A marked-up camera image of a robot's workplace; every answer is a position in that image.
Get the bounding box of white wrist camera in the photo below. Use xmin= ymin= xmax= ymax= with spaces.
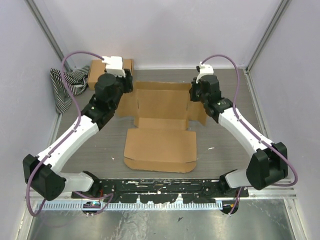
xmin=195 ymin=62 xmax=214 ymax=84
xmin=102 ymin=56 xmax=126 ymax=77

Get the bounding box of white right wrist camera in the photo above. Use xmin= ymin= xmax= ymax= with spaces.
xmin=195 ymin=62 xmax=214 ymax=84

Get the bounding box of right aluminium corner post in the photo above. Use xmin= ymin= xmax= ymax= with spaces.
xmin=245 ymin=0 xmax=292 ymax=73

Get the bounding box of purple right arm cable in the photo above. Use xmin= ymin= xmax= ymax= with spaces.
xmin=201 ymin=54 xmax=299 ymax=216

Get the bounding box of aluminium front frame rail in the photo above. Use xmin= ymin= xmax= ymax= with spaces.
xmin=46 ymin=179 xmax=296 ymax=202

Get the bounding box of folded brown cardboard box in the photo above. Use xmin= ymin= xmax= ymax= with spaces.
xmin=86 ymin=59 xmax=135 ymax=91

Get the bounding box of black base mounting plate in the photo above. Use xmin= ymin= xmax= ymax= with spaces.
xmin=70 ymin=178 xmax=250 ymax=204

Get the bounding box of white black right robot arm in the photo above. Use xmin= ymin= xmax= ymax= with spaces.
xmin=189 ymin=74 xmax=288 ymax=198

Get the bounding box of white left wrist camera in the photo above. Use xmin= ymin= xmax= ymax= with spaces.
xmin=102 ymin=56 xmax=126 ymax=77

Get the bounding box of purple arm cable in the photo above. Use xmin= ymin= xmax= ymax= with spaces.
xmin=26 ymin=50 xmax=116 ymax=217
xmin=201 ymin=54 xmax=299 ymax=216

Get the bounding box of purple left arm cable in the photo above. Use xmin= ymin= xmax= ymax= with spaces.
xmin=26 ymin=50 xmax=116 ymax=217

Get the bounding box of brown cardboard box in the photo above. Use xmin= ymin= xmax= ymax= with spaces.
xmin=116 ymin=81 xmax=207 ymax=173
xmin=86 ymin=59 xmax=135 ymax=91

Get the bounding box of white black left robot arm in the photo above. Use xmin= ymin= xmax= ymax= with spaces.
xmin=22 ymin=69 xmax=133 ymax=201

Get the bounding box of aluminium corner post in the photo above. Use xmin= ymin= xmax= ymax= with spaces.
xmin=24 ymin=0 xmax=65 ymax=62
xmin=245 ymin=0 xmax=292 ymax=73

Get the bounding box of white slotted cable duct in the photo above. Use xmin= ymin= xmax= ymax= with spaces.
xmin=42 ymin=200 xmax=223 ymax=211

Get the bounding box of striped black white cloth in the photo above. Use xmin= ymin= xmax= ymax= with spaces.
xmin=49 ymin=65 xmax=90 ymax=115

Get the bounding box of left aluminium corner post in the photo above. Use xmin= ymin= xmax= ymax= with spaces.
xmin=24 ymin=0 xmax=65 ymax=62

